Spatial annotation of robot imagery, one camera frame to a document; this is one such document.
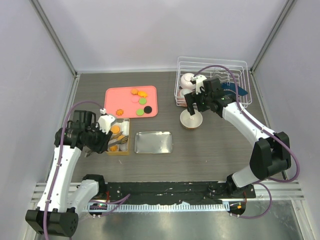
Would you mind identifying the orange flower cookie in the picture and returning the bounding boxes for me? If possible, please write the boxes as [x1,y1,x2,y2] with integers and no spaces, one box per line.
[115,109,124,116]
[131,88,139,95]
[109,145,119,152]

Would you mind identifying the gold cookie tin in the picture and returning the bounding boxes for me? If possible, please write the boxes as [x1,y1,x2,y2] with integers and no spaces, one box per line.
[106,118,130,156]

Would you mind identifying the orange ridged round cookie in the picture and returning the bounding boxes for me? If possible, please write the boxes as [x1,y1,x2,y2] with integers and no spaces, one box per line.
[114,135,128,144]

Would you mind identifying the silver tin lid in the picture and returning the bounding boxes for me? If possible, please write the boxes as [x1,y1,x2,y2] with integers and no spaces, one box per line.
[134,131,173,154]

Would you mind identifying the pink round cookie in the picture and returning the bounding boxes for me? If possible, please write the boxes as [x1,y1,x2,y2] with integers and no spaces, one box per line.
[131,96,140,103]

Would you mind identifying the metal tongs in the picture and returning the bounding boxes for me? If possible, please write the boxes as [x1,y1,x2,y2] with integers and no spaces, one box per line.
[84,135,129,158]

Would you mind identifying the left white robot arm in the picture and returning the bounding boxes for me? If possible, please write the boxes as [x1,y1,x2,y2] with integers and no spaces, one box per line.
[25,110,116,239]

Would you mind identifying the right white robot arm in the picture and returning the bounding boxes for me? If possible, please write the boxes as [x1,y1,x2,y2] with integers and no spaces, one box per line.
[184,75,291,198]

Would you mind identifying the pink patterned cup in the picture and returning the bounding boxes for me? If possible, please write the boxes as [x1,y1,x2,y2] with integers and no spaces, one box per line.
[176,88,192,107]

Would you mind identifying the white round teapot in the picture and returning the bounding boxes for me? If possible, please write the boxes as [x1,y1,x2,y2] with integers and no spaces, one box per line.
[179,72,196,90]

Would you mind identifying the white ceramic bowl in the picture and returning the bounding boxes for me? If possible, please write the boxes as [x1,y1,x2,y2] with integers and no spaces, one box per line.
[179,109,203,130]

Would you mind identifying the dark blue dish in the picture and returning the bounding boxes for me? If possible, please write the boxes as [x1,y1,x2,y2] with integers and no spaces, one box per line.
[221,82,248,97]

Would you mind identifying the black round cookie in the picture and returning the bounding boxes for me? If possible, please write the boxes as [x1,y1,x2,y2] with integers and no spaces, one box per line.
[143,106,152,114]

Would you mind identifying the green round cookie upper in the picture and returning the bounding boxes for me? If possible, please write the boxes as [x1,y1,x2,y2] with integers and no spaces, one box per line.
[139,97,147,105]

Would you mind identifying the green round cookie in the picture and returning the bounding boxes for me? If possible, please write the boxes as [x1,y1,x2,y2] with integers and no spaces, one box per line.
[139,97,147,105]
[136,108,145,117]

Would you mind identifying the orange fish cookie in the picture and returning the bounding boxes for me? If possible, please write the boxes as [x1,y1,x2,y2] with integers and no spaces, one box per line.
[137,91,148,98]

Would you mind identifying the pink plastic tray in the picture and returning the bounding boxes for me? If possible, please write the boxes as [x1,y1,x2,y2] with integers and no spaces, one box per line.
[104,85,158,119]

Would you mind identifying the green round cookie lower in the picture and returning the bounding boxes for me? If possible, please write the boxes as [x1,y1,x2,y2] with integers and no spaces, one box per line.
[136,108,145,117]

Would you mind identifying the orange flower cookie top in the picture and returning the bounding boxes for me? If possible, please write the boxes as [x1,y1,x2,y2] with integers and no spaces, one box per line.
[131,88,139,95]

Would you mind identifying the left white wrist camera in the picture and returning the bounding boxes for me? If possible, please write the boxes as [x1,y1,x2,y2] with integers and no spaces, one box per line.
[97,108,117,134]

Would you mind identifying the white wire dish rack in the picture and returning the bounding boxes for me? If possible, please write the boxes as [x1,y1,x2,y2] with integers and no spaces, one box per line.
[174,56,252,108]

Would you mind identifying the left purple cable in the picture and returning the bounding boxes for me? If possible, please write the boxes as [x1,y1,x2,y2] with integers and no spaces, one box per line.
[42,100,132,240]

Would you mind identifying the purple cable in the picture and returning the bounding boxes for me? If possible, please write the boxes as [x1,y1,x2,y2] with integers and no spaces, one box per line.
[42,100,132,240]
[193,65,301,220]

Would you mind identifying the white slotted cable duct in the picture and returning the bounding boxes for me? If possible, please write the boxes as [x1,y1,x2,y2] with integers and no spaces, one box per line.
[84,202,230,213]

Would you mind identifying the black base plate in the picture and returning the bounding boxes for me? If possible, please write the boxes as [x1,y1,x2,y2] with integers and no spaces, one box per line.
[106,181,256,205]

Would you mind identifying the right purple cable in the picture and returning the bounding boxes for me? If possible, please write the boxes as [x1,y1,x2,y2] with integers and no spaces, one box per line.
[193,65,301,220]

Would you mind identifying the aluminium frame rail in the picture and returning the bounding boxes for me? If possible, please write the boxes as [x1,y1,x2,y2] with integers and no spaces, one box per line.
[31,180,305,203]

